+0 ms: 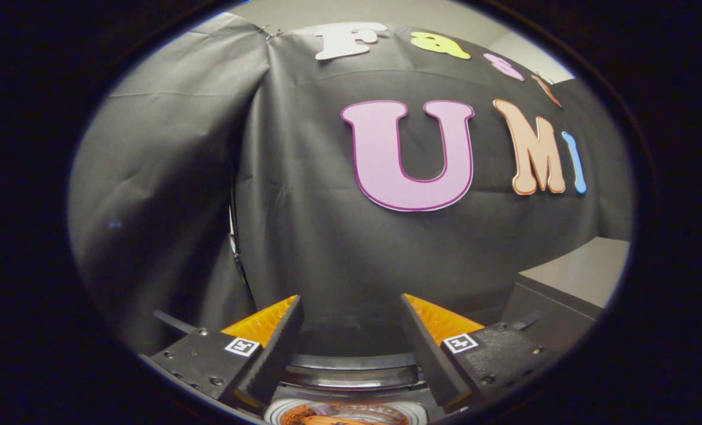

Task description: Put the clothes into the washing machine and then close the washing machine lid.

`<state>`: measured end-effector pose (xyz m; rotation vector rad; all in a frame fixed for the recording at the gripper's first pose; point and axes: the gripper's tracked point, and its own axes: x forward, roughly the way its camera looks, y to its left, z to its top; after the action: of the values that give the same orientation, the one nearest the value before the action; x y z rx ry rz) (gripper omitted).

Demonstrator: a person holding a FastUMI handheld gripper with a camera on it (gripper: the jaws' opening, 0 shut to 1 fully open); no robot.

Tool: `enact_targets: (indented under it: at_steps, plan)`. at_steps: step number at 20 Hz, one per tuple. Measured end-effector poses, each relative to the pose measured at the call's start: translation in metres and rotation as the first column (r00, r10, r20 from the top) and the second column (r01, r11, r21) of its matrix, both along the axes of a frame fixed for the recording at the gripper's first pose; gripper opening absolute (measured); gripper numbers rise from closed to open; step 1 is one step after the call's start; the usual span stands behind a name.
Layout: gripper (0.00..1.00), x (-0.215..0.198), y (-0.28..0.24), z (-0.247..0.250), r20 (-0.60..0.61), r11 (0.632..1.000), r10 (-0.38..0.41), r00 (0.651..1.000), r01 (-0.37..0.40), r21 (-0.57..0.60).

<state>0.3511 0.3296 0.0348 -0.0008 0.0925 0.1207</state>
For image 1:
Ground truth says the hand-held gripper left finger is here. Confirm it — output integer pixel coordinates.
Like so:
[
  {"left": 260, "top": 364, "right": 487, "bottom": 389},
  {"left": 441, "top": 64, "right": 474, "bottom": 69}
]
[{"left": 141, "top": 295, "right": 304, "bottom": 415}]

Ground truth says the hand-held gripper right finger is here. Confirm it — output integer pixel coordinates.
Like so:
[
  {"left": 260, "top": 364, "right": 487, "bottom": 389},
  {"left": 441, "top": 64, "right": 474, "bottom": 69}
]
[{"left": 400, "top": 293, "right": 555, "bottom": 414}]

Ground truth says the grey washing machine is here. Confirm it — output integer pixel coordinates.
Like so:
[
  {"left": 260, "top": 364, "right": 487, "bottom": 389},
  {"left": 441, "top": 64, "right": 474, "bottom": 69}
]
[{"left": 262, "top": 351, "right": 446, "bottom": 425}]

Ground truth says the orange shirt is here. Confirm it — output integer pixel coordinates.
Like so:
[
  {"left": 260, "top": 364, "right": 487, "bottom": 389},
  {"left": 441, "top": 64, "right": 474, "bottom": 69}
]
[{"left": 281, "top": 403, "right": 409, "bottom": 425}]

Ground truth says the black backdrop cloth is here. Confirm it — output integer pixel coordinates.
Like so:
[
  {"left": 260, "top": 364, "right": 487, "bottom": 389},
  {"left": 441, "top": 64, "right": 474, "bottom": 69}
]
[{"left": 67, "top": 12, "right": 635, "bottom": 355}]

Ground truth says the white cabinet with grey top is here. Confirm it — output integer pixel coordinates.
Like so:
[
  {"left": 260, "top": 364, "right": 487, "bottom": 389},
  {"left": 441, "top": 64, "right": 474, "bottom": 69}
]
[{"left": 501, "top": 237, "right": 632, "bottom": 337}]

